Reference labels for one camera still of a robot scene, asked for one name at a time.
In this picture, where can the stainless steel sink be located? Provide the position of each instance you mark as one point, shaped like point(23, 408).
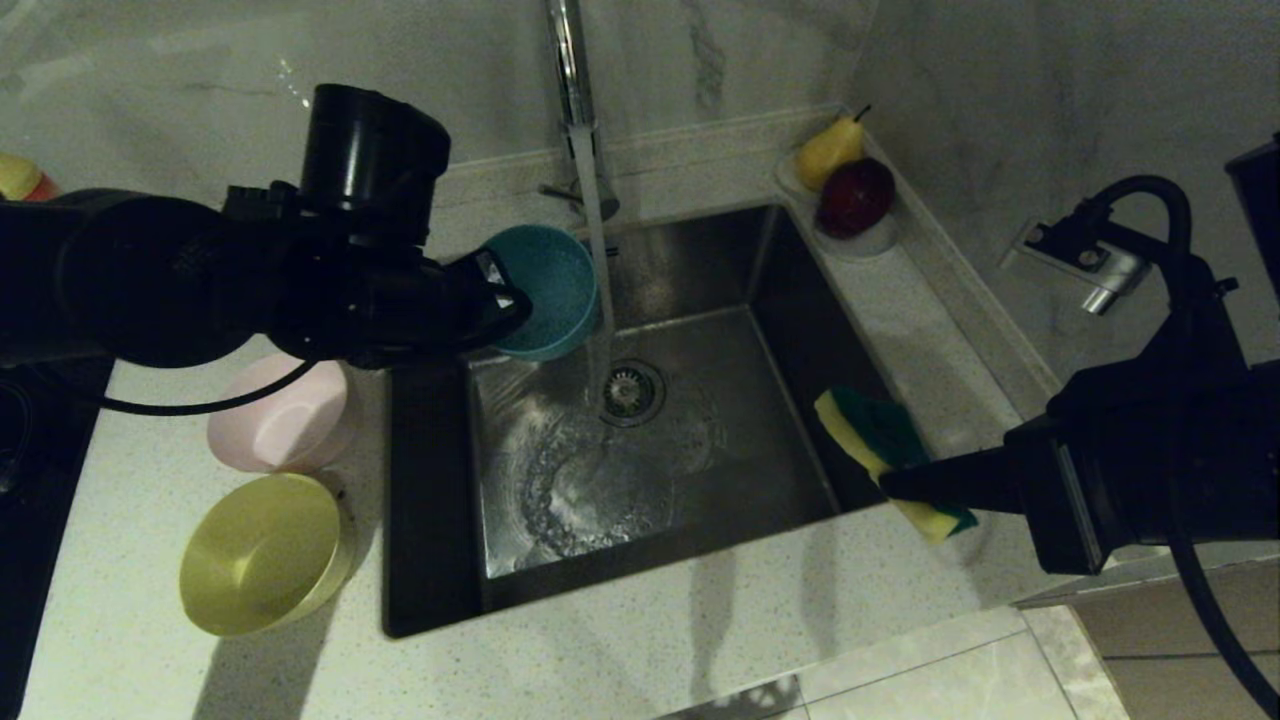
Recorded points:
point(700, 480)

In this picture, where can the small white dish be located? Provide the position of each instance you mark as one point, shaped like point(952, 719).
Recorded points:
point(865, 243)

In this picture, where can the chrome faucet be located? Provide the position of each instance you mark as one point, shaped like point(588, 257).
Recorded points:
point(572, 70)

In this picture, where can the yellow plastic bowl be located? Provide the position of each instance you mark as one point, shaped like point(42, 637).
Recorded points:
point(262, 555)

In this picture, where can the blue plastic bowl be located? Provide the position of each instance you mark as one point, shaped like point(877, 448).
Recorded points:
point(550, 290)

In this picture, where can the yellow pear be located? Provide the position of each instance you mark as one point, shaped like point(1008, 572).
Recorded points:
point(828, 150)

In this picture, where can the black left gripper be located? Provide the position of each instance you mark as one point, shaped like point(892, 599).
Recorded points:
point(380, 305)

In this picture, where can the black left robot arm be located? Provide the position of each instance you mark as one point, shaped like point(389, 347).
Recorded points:
point(150, 280)

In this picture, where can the dark red apple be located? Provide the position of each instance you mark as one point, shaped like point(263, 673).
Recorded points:
point(855, 195)

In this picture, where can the round metal drain strainer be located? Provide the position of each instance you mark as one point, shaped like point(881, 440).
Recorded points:
point(632, 393)

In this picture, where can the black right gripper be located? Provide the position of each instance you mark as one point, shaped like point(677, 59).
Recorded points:
point(1120, 460)

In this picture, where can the pink plastic bowl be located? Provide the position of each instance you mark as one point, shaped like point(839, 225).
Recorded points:
point(285, 425)

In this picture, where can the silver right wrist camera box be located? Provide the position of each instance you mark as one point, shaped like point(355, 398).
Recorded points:
point(1110, 280)

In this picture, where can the yellow green sponge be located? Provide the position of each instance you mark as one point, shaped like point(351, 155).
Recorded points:
point(880, 430)

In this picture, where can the orange dish soap bottle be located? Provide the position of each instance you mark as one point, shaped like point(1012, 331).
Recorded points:
point(20, 178)

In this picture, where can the black induction cooktop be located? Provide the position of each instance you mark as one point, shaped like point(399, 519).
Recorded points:
point(30, 500)

